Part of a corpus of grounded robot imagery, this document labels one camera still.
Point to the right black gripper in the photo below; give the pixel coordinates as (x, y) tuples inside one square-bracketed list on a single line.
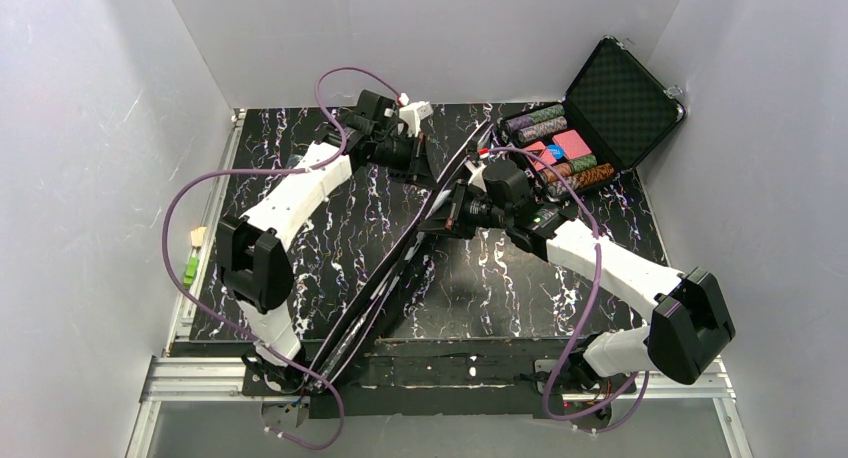
[(452, 212)]

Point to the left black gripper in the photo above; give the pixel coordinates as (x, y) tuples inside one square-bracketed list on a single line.
[(416, 156)]

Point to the black racket bag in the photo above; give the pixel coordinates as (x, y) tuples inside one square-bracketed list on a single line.
[(346, 337)]

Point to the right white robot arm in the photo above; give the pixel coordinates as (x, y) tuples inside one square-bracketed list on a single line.
[(688, 323)]

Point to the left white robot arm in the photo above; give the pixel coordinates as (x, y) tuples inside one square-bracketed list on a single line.
[(252, 258)]

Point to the black poker chip case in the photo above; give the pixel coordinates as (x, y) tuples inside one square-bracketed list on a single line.
[(613, 115)]

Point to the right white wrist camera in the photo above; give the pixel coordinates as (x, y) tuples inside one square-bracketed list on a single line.
[(476, 163)]

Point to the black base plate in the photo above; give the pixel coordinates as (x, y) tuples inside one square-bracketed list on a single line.
[(427, 377)]

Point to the green clip on rail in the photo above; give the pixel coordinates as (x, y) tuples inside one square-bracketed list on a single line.
[(190, 272)]

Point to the aluminium rail frame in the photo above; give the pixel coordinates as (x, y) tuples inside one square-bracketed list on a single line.
[(453, 289)]

